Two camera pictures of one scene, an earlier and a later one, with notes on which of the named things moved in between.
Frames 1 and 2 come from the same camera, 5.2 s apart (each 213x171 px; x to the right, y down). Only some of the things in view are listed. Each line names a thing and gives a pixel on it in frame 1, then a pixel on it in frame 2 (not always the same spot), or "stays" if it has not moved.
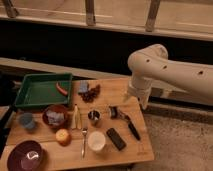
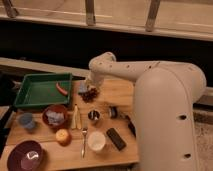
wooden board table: [103, 124] stays
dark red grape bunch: [91, 94] stays
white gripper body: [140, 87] -> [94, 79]
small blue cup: [27, 120] stays
